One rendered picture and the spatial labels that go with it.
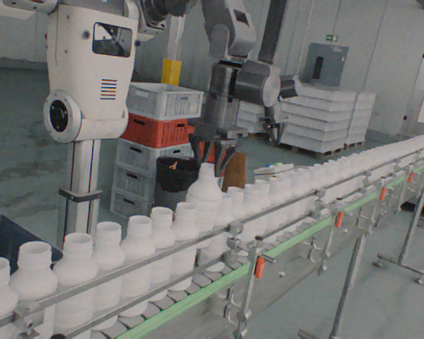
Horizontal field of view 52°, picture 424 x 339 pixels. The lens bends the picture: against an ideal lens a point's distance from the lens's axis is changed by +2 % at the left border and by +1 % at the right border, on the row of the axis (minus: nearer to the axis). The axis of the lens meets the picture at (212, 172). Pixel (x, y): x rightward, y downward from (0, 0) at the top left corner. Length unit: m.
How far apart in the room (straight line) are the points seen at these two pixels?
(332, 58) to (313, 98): 4.26
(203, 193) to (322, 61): 11.03
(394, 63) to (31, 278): 10.91
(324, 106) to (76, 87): 6.39
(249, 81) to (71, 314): 0.45
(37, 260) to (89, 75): 0.79
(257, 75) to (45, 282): 0.45
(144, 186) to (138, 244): 2.75
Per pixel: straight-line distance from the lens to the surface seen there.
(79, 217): 1.46
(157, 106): 3.27
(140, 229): 0.69
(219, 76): 0.76
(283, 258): 1.16
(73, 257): 0.62
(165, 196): 3.04
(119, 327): 0.74
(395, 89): 11.22
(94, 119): 1.33
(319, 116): 7.49
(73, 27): 1.29
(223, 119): 0.77
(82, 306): 0.65
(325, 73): 11.71
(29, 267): 0.60
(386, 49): 11.35
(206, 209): 0.81
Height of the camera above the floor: 1.44
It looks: 16 degrees down
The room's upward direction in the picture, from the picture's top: 10 degrees clockwise
